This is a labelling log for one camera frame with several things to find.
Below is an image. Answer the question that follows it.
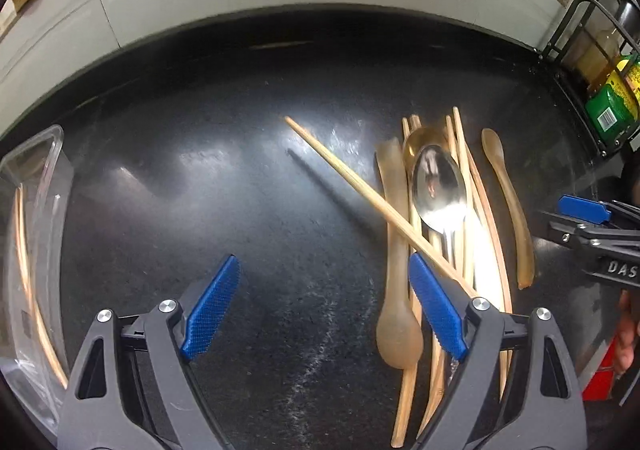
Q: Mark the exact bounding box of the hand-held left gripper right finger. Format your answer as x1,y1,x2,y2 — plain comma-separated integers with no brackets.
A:
407,253,586,450

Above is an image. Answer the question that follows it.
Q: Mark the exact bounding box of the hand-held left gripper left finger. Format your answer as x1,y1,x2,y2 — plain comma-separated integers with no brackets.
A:
57,254,242,450

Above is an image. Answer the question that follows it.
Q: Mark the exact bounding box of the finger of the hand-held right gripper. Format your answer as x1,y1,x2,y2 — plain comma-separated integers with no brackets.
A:
541,212,640,255
557,196,640,231

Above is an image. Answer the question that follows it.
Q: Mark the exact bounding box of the large wooden spoon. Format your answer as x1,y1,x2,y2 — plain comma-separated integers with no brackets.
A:
375,137,425,372

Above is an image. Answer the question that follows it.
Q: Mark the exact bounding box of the slim translucent spoon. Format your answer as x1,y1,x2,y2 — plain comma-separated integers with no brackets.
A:
481,128,535,289

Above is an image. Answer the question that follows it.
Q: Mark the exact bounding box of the silver metal spoon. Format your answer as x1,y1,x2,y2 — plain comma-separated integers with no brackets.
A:
410,144,470,281

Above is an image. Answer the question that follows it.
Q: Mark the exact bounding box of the gold metal spoon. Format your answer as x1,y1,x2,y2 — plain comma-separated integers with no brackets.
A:
403,126,452,171

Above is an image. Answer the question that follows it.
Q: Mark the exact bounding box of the clear plastic container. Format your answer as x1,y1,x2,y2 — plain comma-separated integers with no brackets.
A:
0,126,76,436

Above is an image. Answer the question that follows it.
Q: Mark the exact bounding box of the person's right hand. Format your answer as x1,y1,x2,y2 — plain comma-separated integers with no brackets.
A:
614,290,640,377

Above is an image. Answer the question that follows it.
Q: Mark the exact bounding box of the green label bottle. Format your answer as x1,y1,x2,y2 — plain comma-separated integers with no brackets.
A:
585,54,640,145

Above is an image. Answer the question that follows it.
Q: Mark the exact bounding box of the red object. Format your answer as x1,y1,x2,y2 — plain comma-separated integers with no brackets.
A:
581,334,622,402

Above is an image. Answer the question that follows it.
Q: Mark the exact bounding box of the amber liquid bottle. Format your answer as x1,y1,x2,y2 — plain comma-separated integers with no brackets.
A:
575,27,623,80

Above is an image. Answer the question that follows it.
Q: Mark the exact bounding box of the black wire rack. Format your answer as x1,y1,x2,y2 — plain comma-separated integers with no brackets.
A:
542,0,640,158

